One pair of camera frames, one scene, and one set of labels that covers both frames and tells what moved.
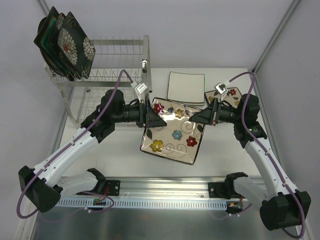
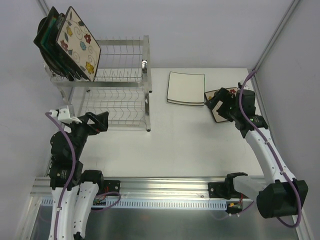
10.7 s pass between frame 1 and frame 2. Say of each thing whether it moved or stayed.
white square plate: stayed
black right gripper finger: moved
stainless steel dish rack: stayed
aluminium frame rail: stayed
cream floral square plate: moved
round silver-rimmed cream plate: stayed
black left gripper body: moved
